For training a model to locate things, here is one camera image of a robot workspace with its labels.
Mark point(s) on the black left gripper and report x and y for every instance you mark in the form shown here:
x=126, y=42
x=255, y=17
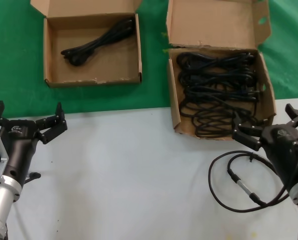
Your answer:
x=21, y=145

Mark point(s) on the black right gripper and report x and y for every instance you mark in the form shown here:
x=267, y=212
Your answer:
x=281, y=147

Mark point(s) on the cardboard box with intact lid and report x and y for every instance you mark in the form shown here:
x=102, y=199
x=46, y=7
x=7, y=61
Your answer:
x=101, y=72

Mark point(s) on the cardboard box with torn lid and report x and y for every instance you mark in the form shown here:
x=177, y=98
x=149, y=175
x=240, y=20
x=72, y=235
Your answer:
x=209, y=15

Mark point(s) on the green table cloth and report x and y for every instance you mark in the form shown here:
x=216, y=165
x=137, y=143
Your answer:
x=14, y=50

